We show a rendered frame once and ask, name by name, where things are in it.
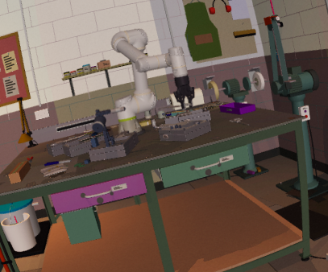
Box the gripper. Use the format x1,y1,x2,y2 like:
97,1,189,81
173,73,195,110

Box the blue soldering fixture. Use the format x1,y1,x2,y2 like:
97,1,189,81
90,109,116,149

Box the white cylinder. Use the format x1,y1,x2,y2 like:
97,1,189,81
168,87,205,112

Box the purple tray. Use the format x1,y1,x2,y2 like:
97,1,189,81
218,101,257,116

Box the green bench buffer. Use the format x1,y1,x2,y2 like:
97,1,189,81
202,68,270,179

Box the small metal part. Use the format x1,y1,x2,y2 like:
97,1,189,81
229,117,250,126

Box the green drawer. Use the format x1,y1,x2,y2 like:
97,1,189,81
160,145,252,189

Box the green apron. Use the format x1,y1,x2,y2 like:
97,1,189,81
184,2,223,62

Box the tan pegboard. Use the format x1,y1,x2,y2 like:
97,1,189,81
181,0,259,64

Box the brown box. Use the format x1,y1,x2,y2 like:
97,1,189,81
96,59,112,71

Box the wooden brush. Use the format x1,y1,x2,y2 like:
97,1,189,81
232,28,257,39

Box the red ear muffs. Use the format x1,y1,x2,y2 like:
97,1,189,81
208,0,233,15

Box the white paper sheet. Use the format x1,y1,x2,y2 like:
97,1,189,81
230,0,251,21

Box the green belt grinder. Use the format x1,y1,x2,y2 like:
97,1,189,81
263,14,328,200

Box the green metal workbench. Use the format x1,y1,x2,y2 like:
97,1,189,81
0,103,313,272

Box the purple drawer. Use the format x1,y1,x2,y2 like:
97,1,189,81
49,172,148,215

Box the blue marker pen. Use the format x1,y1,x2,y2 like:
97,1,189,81
44,159,72,167

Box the sandpaper stack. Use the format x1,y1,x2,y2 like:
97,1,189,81
39,165,69,179

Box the yellow desk lamp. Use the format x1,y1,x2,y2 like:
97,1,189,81
15,97,39,149

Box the wooden block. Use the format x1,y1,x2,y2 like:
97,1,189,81
7,160,32,185

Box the black floor mat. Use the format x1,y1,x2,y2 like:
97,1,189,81
273,184,328,242

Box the red notice board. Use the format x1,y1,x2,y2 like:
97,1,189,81
0,31,31,113

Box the teal lidded bucket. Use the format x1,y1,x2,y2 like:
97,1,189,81
0,198,42,238

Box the white bucket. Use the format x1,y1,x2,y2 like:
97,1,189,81
0,212,38,253

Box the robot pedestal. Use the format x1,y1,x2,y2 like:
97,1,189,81
118,117,145,134

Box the yellow wall shelf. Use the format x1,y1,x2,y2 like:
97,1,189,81
61,60,134,97

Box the white switch box red button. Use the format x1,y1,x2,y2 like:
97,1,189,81
300,105,311,122

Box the grey long wall box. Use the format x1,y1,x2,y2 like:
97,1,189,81
31,115,120,144

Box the white wall socket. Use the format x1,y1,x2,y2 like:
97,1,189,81
33,108,51,121

